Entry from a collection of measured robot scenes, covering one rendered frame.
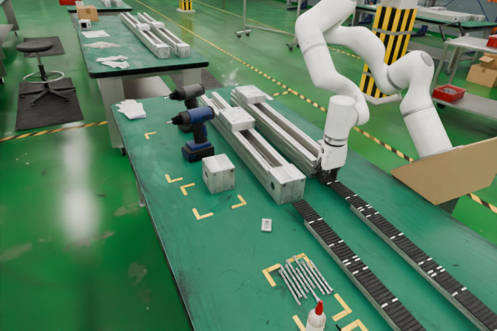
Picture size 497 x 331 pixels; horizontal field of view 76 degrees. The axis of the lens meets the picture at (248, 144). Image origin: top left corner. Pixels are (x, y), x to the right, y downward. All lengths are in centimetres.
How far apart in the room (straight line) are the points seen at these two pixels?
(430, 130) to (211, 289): 99
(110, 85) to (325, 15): 183
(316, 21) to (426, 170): 67
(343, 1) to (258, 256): 92
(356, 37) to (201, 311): 109
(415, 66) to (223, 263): 101
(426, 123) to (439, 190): 27
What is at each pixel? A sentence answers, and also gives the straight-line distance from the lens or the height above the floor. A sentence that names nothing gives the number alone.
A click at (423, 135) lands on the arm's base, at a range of 140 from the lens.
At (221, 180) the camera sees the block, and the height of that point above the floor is 83.
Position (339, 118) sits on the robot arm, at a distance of 109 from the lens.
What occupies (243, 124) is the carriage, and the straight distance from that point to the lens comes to 138.
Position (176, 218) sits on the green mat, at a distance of 108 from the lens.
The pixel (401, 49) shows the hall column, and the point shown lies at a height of 64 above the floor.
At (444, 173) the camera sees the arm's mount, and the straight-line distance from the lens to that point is 127.
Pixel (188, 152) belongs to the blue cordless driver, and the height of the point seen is 83.
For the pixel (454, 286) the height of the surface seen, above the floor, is 81.
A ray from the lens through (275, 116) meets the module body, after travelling 156.
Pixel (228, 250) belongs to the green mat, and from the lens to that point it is 97.
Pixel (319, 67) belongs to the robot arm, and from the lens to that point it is 115.
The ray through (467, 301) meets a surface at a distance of 101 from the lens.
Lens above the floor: 151
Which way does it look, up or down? 30 degrees down
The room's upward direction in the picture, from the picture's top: 3 degrees clockwise
